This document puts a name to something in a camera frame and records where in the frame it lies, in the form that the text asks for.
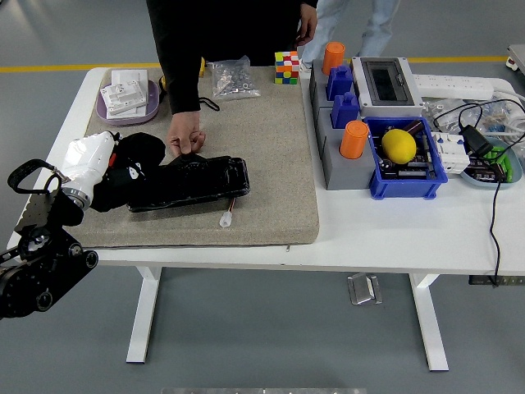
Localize person in jeans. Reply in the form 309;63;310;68
299;0;401;74

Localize silver metal floor plate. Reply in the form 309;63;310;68
346;273;384;307

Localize green terminal block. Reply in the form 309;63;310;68
479;145;516;184

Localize white power strip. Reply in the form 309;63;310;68
412;73;495;101

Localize yellow lemon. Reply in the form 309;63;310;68
381;128;418;165

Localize orange cylinder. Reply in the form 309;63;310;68
321;40;346;76
338;120;370;160

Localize colourful puzzle cube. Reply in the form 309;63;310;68
273;50;300;85

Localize light blue dish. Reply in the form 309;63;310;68
459;137;524;190

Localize clear bag of washers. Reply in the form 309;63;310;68
206;55;262;101

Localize person's right hand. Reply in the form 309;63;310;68
167;110;206;158

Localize black power cord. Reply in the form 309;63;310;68
432;101;525;288

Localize white table leg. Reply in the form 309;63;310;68
126;266;163;364
408;273;450;373

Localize grey-brown mat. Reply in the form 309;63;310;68
53;65;321;250

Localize white socket module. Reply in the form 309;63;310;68
99;80;148;115

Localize purple oval tray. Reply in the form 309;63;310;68
95;78;161;126

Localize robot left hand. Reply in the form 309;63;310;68
61;130;147;193

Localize person's left hand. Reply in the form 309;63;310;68
294;2;319;47

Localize large white switch plate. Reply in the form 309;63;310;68
107;68;148;121

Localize clear bags of parts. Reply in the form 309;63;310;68
420;97;525;137

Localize white plug with wires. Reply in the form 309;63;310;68
219;196;237;228

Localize white circuit breaker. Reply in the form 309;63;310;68
430;131;471;174

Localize blue plastic block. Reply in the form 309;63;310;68
331;92;361;131
326;64;354;103

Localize white cable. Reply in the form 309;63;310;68
491;88;525;145

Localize grey windowed electrical box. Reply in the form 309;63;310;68
351;56;424;119

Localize dark circuit board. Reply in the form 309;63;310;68
379;151;436;180

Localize blue plastic bin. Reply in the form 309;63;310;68
363;116;449;201

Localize black table control box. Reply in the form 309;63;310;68
468;274;525;287

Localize grey base block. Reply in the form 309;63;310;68
308;59;362;111
315;107;377;191

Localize grey cart with red wheel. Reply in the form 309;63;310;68
504;44;525;77

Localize black power adapter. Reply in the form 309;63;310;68
458;125;494;158

